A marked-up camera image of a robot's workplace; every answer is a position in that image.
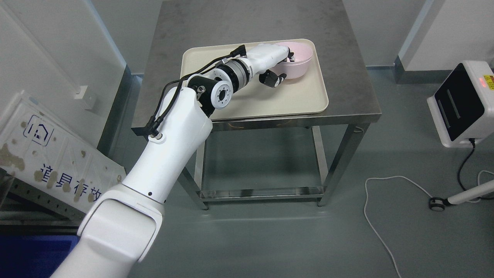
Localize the beige plastic tray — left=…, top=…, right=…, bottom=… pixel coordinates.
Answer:
left=179, top=39, right=330, bottom=121

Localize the white sign board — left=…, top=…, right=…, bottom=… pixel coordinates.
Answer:
left=0, top=93, right=126, bottom=212

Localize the white black floor device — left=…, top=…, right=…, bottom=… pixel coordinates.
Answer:
left=427, top=60, right=494, bottom=148

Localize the white wheeled stand leg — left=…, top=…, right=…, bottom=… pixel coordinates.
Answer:
left=428, top=181, right=494, bottom=212

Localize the pink bowl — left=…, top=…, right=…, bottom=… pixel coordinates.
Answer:
left=277, top=42, right=313, bottom=62
left=272, top=58, right=311, bottom=80

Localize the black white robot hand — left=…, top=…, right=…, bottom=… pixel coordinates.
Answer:
left=245, top=44, right=295, bottom=88

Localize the white floor cable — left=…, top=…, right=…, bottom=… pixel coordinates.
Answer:
left=364, top=170, right=494, bottom=278

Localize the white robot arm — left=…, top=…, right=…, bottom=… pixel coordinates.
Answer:
left=52, top=77, right=212, bottom=278

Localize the stainless steel table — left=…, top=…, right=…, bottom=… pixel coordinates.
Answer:
left=132, top=0, right=381, bottom=210

